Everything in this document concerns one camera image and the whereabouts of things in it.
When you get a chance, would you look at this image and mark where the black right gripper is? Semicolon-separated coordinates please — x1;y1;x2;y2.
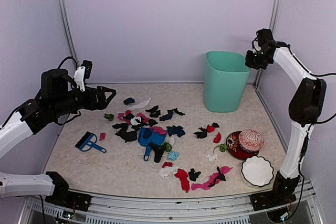
245;49;271;69

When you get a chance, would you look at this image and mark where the teal plastic waste bin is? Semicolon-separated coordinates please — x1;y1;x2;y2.
204;51;250;113

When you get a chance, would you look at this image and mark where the blue hand brush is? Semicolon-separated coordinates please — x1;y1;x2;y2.
75;131;107;153

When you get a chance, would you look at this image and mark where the blue dustpan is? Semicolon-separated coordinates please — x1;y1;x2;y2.
138;127;167;162

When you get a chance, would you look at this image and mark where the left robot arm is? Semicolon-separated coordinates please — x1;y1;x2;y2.
1;66;117;206

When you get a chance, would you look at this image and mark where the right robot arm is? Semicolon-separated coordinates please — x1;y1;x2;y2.
245;28;327;205

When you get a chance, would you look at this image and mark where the green paper scrap left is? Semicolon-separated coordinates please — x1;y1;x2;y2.
104;113;114;122

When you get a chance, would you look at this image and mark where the green paper scrap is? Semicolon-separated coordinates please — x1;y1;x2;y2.
213;144;228;153
104;113;114;122

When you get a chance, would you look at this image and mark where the navy paper scrap far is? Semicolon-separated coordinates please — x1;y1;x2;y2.
123;98;135;105

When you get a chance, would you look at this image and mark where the navy paper scrap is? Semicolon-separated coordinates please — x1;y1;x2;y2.
167;125;185;137
123;98;135;105

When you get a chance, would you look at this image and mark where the white paper scrap far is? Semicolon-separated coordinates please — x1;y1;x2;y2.
128;98;152;111

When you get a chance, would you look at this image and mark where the white paper scrap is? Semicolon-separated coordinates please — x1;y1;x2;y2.
159;166;178;179
205;153;218;162
128;98;152;111

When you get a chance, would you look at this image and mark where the small pink paper scrap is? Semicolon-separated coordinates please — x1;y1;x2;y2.
99;133;106;141

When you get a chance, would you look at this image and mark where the pink patterned bowl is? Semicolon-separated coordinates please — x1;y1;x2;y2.
238;129;264;153

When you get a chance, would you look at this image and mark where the navy paper scrap centre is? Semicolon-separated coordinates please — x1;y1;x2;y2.
167;125;185;137

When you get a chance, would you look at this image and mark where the red floral bowl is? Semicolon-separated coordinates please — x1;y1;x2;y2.
225;131;259;161

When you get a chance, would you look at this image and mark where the small red scrap right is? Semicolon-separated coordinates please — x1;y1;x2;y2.
213;132;222;143

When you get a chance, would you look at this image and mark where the light blue paper scrap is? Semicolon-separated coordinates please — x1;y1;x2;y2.
167;151;179;161

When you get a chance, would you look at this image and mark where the black red paper scrap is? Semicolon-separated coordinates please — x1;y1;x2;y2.
193;122;219;139

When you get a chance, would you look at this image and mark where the green paper scrap right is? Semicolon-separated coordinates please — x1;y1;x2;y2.
213;144;228;153

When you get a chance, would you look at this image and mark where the white paper scrap front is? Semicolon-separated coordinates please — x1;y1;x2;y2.
159;166;178;179

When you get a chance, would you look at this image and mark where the white paper scrap right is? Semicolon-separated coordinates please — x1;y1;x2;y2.
205;153;218;162

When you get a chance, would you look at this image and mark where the red paper scrap front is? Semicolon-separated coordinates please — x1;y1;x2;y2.
174;168;190;193

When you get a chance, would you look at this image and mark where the white scalloped bowl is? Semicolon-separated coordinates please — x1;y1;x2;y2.
240;156;274;188

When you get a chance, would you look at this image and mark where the small black scrap front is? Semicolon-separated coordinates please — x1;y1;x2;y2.
188;168;201;182

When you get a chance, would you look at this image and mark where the long pink paper scrap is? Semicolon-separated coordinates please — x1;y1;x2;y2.
191;166;233;191

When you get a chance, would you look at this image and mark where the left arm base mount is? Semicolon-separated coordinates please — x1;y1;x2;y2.
45;172;91;212

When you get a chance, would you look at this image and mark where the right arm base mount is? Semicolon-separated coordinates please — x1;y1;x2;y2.
249;171;300;211

